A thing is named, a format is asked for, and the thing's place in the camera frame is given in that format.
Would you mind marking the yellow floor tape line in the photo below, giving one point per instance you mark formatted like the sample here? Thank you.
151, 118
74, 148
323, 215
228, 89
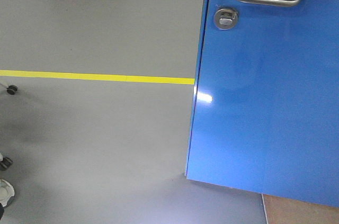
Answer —
98, 77

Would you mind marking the black chair caster wheel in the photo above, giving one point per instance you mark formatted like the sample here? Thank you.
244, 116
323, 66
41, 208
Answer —
12, 89

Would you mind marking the metal thumb turn lock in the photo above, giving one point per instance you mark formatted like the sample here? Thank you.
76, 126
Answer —
225, 18

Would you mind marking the blue door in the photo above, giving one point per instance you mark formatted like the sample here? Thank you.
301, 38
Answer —
265, 105

